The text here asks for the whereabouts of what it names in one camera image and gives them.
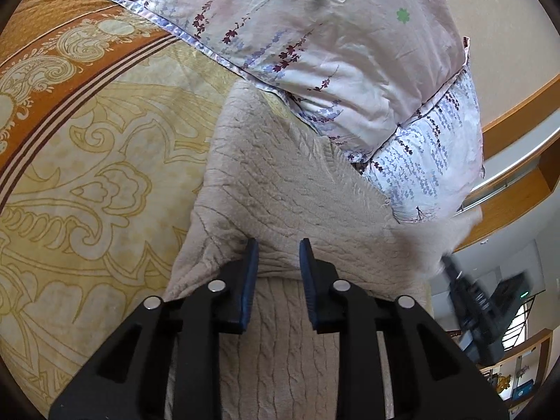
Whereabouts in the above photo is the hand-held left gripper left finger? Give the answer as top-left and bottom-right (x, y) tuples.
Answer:
(48, 237), (260, 420)

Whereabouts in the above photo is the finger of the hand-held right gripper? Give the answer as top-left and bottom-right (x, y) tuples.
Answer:
(441, 254), (475, 302)

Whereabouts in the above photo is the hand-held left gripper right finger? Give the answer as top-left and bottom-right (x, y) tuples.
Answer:
(299, 238), (510, 420)

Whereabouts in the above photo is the beige cable knit sweater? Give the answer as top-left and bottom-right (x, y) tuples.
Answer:
(164, 79), (484, 420)

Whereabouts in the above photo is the wooden headboard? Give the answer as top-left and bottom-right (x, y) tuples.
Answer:
(453, 82), (560, 252)

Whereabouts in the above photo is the white blue floral pillow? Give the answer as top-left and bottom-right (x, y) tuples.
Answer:
(348, 65), (487, 225)

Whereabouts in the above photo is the yellow patterned bed sheet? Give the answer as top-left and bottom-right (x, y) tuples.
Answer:
(0, 0), (316, 418)

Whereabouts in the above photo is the pink floral pillow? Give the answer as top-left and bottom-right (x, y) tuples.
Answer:
(65, 0), (472, 149)

